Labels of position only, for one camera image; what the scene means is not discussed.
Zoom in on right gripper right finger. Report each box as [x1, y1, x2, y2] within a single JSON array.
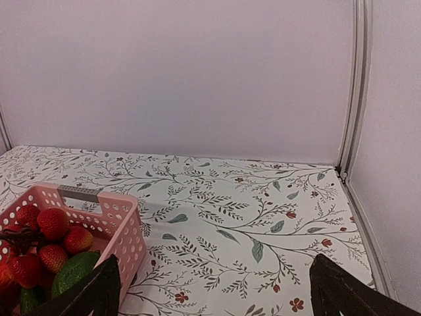
[[309, 254, 420, 316]]

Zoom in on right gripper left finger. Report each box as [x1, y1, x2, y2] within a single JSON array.
[[31, 254, 121, 315]]

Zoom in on green fake cucumber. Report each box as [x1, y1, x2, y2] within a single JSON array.
[[20, 286, 47, 315]]

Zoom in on red fake strawberries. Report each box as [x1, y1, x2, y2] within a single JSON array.
[[1, 204, 93, 289]]

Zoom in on green fake vegetable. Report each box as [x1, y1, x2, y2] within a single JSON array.
[[51, 251, 101, 298]]

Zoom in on pink plastic basket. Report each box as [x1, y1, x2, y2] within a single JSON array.
[[1, 183, 145, 315]]

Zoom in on floral table mat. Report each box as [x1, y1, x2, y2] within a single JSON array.
[[1, 145, 374, 315]]

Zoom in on left aluminium frame post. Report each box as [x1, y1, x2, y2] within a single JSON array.
[[0, 109, 13, 151]]

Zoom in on aluminium frame post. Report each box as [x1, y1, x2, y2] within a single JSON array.
[[0, 109, 13, 151], [335, 1, 399, 302]]

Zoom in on right aluminium frame post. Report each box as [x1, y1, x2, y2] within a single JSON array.
[[335, 1, 399, 302]]

